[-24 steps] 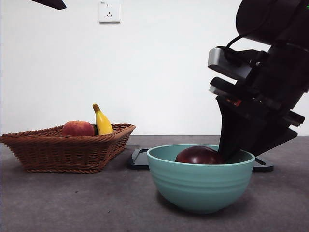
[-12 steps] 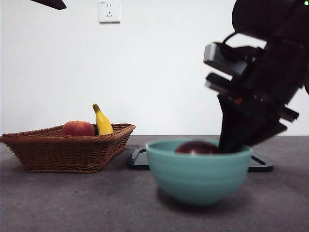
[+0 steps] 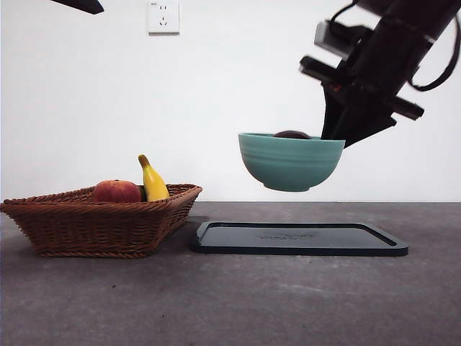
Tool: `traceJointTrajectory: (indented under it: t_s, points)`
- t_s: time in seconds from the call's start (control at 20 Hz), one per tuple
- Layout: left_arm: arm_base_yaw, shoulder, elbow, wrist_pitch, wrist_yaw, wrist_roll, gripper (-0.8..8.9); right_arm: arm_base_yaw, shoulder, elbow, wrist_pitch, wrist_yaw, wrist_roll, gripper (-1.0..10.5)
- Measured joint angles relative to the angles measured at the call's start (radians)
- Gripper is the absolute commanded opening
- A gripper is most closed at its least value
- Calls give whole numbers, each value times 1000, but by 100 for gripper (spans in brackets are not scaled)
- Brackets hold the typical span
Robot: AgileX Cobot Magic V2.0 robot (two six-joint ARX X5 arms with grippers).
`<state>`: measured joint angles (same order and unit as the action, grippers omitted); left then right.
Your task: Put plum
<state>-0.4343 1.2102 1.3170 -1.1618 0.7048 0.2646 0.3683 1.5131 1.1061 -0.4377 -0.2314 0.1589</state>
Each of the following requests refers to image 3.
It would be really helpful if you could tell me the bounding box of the teal ribbed bowl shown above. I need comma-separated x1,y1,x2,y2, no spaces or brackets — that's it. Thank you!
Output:
238,132,346,192

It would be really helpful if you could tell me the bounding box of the black rectangular tray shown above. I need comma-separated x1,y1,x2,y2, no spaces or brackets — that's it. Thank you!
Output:
189,221,410,257

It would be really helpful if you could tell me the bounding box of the red orange peach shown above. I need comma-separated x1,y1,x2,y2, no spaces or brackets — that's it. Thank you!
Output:
91,179,143,204

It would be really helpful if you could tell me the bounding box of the yellow banana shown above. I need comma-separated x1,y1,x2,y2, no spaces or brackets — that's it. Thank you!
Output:
138,154,170,203

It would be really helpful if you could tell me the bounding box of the brown wicker basket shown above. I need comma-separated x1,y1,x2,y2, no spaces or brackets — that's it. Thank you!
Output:
0,184,203,260

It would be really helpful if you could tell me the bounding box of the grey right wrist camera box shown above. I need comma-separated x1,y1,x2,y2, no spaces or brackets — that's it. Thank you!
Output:
313,19,358,58

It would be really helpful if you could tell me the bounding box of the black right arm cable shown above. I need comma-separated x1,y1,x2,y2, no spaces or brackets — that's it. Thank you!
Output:
330,0,365,25
408,14,461,92

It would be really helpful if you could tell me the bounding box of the white wall socket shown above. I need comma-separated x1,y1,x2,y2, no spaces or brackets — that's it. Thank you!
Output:
148,1,180,36

